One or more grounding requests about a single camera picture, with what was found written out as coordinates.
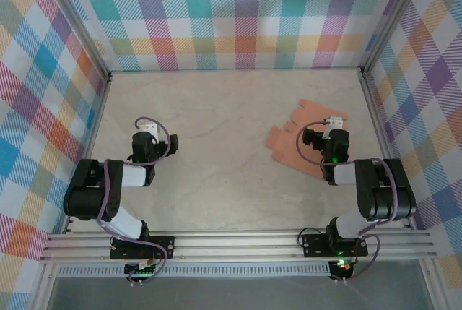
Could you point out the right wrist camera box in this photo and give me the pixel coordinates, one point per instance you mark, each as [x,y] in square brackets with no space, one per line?
[334,123]

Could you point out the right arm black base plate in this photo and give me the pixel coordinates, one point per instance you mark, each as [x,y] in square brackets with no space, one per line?
[314,245]

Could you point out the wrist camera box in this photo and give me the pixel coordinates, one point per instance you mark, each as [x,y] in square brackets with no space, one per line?
[334,123]
[150,130]

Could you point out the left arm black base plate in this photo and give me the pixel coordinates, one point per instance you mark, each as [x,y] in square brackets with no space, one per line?
[164,246]

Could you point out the aluminium frame post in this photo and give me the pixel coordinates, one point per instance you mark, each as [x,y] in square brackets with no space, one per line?
[395,17]
[72,21]

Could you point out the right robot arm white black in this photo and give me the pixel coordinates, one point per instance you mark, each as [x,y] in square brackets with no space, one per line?
[382,198]

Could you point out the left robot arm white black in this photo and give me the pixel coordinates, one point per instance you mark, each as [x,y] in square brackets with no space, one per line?
[83,194]

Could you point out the wide aluminium mounting rail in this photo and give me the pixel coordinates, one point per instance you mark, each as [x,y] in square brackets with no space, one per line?
[234,246]

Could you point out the pink paper box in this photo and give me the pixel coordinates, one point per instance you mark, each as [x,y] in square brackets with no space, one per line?
[285,147]

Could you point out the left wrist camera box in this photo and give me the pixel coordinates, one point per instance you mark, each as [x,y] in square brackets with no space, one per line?
[150,130]

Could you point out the aluminium side rail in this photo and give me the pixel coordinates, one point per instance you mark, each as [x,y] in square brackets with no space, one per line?
[377,125]
[92,144]

